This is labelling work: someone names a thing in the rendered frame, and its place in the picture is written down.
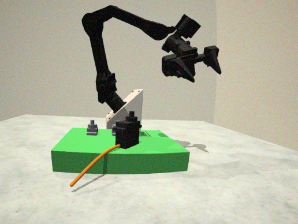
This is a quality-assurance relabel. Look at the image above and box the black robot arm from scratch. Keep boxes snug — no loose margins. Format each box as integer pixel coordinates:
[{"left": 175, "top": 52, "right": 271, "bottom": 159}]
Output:
[{"left": 81, "top": 5, "right": 201, "bottom": 114}]

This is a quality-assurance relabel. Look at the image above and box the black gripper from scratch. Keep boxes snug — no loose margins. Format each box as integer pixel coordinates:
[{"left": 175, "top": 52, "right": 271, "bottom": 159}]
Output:
[{"left": 162, "top": 40, "right": 221, "bottom": 83}]

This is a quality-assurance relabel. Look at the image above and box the green rectangular platform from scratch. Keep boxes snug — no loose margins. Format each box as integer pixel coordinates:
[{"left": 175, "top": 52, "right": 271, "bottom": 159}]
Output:
[{"left": 51, "top": 120, "right": 190, "bottom": 174}]

